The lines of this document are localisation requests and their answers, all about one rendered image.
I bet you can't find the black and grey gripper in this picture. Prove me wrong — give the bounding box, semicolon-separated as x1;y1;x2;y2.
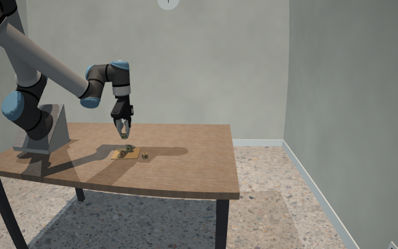
113;94;134;139

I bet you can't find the tan mat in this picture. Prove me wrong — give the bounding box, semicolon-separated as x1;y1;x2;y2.
111;148;141;159

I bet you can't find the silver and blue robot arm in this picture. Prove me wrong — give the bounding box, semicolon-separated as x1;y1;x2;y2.
0;0;131;141

